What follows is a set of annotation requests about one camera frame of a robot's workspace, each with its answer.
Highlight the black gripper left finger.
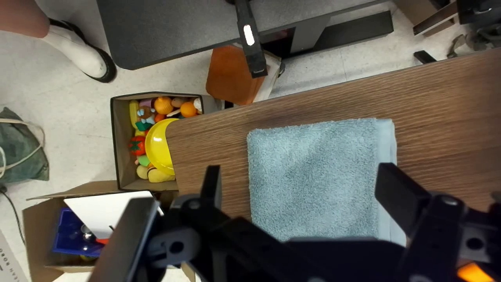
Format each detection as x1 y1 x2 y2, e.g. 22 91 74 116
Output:
199 163 224 209

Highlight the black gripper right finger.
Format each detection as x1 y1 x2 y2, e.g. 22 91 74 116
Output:
375 162 434 240

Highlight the blue towel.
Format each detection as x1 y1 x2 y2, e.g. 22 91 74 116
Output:
245 116 409 248

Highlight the yellow plastic toy bowl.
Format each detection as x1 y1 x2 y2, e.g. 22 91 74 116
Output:
143 116 181 181

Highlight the orange toy fruit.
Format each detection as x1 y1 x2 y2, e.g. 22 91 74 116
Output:
179 101 199 119
154 96 174 116

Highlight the cardboard box of toys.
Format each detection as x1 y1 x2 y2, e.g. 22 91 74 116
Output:
110 91 221 193

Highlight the orange brown block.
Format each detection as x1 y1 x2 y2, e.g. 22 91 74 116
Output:
206 43 270 107

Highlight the white paper sheet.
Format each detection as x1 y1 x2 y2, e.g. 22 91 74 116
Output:
63 190 159 243

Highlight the small black flat object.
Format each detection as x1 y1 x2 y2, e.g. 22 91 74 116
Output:
412 49 439 66

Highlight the black bar with white label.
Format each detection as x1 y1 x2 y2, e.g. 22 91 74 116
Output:
234 0 270 80

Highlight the blue plastic tray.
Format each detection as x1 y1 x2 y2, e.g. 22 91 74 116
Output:
51 206 107 260

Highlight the cardboard box with blue tray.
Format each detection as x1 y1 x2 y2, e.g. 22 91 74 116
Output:
22 179 181 282

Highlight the white black shoe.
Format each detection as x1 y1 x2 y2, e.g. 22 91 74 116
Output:
46 19 119 85

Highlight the green cloth tote bag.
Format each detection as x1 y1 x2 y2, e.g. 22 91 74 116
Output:
0 105 52 185

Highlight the white printed paper strip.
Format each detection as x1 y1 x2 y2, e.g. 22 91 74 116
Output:
0 229 29 282

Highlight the person's lower leg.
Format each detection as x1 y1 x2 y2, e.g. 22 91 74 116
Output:
0 0 52 40

